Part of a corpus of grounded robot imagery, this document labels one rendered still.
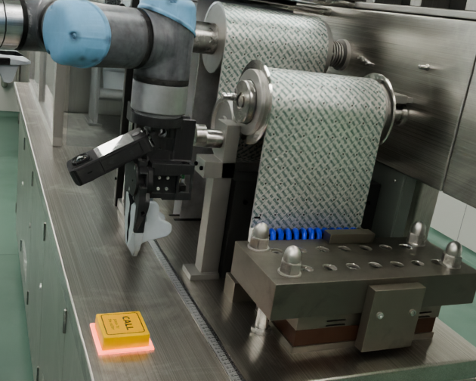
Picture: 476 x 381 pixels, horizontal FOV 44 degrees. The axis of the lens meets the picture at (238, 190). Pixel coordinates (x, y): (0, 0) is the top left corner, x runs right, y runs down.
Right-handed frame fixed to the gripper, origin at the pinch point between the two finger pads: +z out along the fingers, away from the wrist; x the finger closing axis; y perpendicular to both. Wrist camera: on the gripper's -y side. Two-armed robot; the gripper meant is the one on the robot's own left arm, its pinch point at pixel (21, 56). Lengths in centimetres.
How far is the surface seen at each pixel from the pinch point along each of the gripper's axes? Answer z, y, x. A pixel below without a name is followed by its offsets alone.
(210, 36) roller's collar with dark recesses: 25.2, -15.4, 32.9
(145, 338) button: -5, 22, 72
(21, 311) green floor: 39, 135, -77
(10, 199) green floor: 83, 154, -216
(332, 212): 35, 7, 69
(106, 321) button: -9, 22, 67
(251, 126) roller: 18, -6, 59
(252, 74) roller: 19, -14, 55
